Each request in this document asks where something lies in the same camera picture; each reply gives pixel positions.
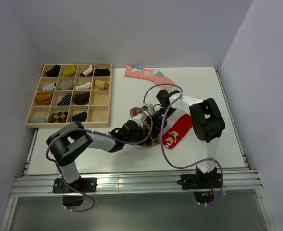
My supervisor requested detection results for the wooden compartment tray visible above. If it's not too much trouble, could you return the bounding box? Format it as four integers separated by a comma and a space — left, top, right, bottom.
25, 63, 113, 128

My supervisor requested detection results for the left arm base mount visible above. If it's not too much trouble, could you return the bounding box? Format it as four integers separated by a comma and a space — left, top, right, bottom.
52, 177, 97, 209

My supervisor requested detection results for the white brown rolled sock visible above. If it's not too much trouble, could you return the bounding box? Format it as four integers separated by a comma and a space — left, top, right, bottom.
80, 65, 93, 77

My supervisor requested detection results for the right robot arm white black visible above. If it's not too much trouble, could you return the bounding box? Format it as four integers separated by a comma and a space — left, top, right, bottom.
156, 90, 225, 188

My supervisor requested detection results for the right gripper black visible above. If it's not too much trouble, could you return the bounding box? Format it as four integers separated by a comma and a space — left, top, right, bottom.
147, 108, 177, 139

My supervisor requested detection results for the black white striped sock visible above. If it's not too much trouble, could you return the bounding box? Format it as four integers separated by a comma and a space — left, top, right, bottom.
57, 94, 72, 106

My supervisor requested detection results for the pink patterned sock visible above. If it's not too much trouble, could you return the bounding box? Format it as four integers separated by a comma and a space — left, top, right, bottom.
124, 66, 180, 92

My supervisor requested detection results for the red patterned sock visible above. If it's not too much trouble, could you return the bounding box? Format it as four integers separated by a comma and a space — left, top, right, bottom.
162, 114, 193, 149

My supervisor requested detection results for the mustard rolled sock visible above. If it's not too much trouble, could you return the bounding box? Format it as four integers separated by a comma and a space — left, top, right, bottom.
35, 93, 53, 105

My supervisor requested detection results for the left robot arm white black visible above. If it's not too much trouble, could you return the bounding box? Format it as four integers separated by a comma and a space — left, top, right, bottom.
46, 120, 149, 192

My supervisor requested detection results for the dark brown rolled sock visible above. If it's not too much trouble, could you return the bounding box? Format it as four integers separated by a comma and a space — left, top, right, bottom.
74, 92, 90, 105

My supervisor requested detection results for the navy rolled sock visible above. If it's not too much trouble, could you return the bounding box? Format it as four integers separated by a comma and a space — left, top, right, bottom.
71, 111, 87, 122

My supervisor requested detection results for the aluminium rail frame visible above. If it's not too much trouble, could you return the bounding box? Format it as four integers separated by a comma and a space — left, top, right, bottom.
2, 67, 276, 231

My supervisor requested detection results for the light grey rolled sock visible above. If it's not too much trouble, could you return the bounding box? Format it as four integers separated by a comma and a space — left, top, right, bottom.
30, 117, 47, 123

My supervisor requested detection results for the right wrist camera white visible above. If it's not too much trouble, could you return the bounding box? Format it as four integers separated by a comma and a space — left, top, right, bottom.
142, 103, 155, 114

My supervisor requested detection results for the white striped rolled sock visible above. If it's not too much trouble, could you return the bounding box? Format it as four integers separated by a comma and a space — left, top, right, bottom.
41, 82, 56, 91

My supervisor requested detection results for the black rolled sock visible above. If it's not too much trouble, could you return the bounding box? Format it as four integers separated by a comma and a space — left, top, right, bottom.
45, 65, 61, 77
94, 68, 110, 77

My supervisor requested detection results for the brown argyle sock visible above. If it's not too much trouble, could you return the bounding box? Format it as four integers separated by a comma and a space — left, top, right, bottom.
50, 111, 68, 123
130, 107, 160, 147

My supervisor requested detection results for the brown argyle rolled sock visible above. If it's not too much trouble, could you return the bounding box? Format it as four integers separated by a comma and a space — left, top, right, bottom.
50, 111, 68, 123

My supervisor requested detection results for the yellow rolled sock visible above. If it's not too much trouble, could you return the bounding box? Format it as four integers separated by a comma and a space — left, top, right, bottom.
63, 66, 76, 77

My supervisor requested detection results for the tan rolled sock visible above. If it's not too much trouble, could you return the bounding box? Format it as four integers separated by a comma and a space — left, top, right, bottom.
94, 80, 110, 90

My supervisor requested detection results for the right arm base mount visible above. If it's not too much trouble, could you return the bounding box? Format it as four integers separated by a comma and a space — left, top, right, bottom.
176, 168, 223, 207

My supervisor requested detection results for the black rolled sock top right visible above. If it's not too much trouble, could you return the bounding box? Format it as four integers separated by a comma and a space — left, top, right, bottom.
94, 68, 110, 77

